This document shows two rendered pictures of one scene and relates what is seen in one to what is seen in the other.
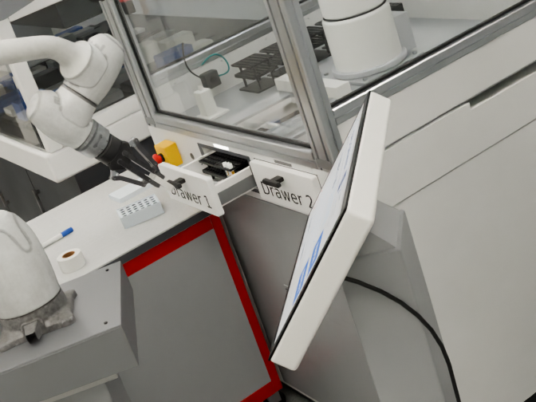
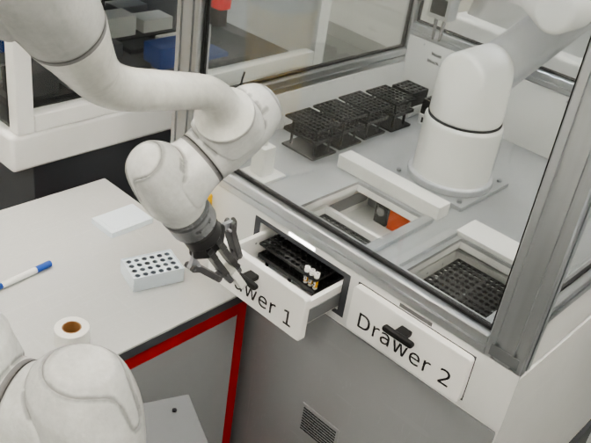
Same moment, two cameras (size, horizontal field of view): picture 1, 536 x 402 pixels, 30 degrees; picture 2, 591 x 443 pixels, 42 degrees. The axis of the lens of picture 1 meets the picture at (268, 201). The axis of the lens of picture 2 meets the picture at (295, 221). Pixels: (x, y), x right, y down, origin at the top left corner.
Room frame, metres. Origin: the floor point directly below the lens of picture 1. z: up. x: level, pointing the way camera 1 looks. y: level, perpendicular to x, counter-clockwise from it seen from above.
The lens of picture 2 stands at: (1.32, 0.68, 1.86)
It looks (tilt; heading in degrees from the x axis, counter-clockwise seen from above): 31 degrees down; 336
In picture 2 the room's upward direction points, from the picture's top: 9 degrees clockwise
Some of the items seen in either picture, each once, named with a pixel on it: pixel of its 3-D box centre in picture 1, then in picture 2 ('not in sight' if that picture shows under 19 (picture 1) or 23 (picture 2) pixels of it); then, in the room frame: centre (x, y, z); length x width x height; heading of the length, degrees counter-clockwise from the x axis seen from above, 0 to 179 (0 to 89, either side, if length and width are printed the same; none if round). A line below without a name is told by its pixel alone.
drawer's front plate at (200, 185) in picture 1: (190, 188); (256, 285); (2.55, 0.19, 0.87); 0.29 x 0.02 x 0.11; 26
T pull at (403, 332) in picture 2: (275, 180); (401, 333); (2.31, -0.03, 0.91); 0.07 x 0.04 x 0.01; 26
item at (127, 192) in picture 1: (132, 190); (122, 220); (3.01, 0.40, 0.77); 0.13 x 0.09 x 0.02; 117
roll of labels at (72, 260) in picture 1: (71, 260); (71, 334); (2.57, 0.57, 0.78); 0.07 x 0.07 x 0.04
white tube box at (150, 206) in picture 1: (139, 210); (152, 270); (2.77, 0.37, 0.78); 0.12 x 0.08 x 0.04; 101
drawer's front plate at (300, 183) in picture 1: (287, 187); (406, 340); (2.32, -0.06, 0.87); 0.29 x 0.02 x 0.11; 26
